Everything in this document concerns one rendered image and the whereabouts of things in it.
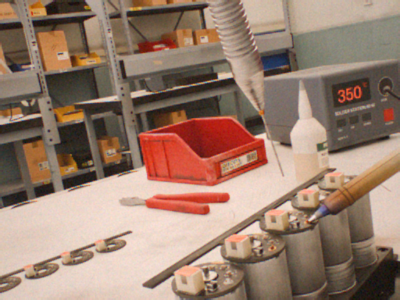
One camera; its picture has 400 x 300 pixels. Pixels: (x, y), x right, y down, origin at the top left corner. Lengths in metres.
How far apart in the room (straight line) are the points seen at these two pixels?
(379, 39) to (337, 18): 0.61
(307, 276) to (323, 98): 0.39
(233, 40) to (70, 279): 0.25
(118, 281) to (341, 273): 0.16
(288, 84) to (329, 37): 5.52
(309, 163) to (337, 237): 0.25
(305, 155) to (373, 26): 5.32
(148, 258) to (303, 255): 0.18
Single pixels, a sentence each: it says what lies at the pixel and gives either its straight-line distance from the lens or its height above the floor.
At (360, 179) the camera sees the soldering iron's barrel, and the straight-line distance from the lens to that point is 0.21.
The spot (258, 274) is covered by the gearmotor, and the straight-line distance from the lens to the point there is 0.18.
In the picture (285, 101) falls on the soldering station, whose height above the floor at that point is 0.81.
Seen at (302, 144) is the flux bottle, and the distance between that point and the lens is 0.47.
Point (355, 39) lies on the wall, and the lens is 5.92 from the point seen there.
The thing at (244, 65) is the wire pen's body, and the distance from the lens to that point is 0.17.
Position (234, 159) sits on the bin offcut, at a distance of 0.55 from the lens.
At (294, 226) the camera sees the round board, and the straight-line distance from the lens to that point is 0.20.
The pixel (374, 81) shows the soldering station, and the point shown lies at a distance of 0.62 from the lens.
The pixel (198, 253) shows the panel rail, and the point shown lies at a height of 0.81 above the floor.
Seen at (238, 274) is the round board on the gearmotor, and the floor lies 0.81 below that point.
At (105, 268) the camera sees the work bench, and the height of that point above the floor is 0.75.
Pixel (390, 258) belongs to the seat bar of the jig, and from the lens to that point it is 0.28.
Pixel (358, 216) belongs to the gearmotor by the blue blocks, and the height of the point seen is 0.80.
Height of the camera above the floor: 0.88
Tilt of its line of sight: 10 degrees down
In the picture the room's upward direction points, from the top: 10 degrees counter-clockwise
